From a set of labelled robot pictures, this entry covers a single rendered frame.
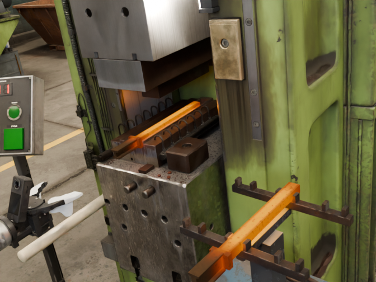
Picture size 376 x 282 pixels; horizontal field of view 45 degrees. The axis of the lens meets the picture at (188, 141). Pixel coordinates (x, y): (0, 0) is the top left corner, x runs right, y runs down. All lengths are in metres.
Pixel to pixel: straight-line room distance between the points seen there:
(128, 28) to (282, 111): 0.50
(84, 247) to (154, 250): 1.25
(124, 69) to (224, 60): 0.30
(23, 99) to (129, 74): 0.48
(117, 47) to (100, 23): 0.09
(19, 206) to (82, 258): 1.57
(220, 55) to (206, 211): 0.50
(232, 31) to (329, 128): 0.60
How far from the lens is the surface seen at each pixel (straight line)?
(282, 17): 1.25
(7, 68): 6.80
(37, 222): 1.24
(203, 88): 1.86
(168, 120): 1.59
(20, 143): 1.70
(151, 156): 1.47
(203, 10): 1.30
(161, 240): 1.56
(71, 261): 2.75
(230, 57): 1.31
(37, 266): 2.81
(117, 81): 1.45
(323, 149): 1.74
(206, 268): 0.90
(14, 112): 1.73
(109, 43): 1.42
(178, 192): 1.38
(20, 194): 1.20
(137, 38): 1.34
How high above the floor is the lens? 1.58
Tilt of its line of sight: 24 degrees down
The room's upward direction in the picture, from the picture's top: 8 degrees counter-clockwise
